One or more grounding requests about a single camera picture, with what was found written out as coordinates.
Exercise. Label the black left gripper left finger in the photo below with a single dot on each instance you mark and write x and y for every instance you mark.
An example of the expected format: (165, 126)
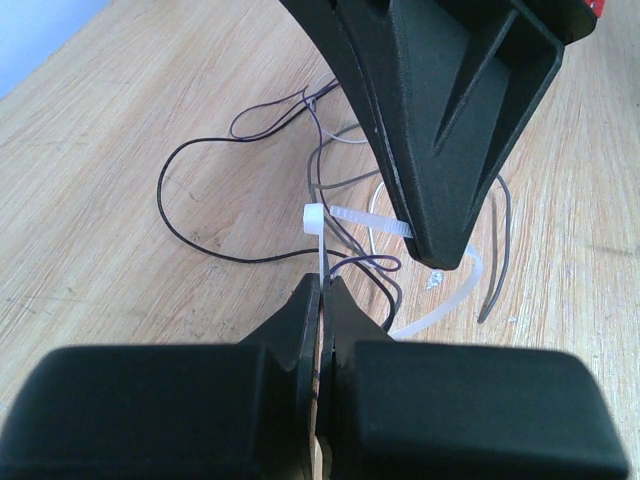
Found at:
(291, 333)

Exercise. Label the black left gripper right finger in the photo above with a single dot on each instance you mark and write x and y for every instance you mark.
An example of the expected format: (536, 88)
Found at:
(351, 338)

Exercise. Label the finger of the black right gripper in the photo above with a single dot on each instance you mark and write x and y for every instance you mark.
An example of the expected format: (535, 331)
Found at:
(442, 89)

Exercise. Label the white zip tie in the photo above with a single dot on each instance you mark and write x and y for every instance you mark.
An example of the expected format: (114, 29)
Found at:
(313, 224)

